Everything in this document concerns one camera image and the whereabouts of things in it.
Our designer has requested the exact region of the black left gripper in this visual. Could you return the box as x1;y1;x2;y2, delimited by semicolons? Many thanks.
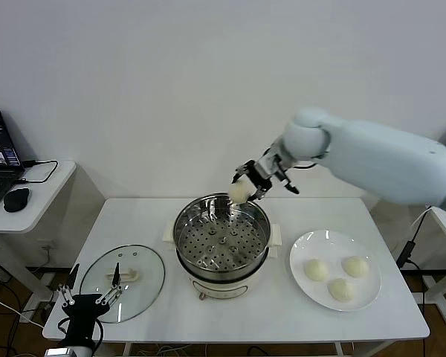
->
57;262;122;342

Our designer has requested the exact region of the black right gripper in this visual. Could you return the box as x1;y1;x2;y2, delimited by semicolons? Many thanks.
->
232;143;289;202

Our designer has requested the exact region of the white steamed baozi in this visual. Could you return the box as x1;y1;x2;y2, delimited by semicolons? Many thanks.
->
228;179;259;204
340;256;369;278
303;259;329;283
326;277;357;301

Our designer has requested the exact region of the round glass pot lid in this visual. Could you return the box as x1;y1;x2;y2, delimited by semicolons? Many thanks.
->
79;244;167;324

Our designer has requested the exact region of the perforated steel steamer basket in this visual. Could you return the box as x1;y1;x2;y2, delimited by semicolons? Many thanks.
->
172;192;272;274

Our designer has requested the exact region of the black computer mouse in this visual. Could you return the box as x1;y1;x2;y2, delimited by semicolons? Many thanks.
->
3;187;30;213

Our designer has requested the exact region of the cream electric cooker pot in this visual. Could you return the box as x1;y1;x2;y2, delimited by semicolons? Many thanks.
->
163;221;283;301

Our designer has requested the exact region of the round white plate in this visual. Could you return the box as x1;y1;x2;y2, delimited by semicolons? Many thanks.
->
288;230;382;312

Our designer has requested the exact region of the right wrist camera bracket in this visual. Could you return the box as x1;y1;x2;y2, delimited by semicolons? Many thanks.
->
278;169;300;195

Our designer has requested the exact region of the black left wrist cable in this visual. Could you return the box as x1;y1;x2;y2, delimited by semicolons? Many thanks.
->
57;318;105;353

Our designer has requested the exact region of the white floor cable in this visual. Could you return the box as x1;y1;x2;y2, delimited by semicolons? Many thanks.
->
0;289;45;330

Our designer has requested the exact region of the black laptop power cable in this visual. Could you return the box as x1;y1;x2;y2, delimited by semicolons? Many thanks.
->
14;159;59;185

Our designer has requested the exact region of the white plug cable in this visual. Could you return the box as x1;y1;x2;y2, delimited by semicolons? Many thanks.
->
411;208;432;234

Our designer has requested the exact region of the black adapter cable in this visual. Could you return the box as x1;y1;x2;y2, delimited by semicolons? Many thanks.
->
395;213;430;268

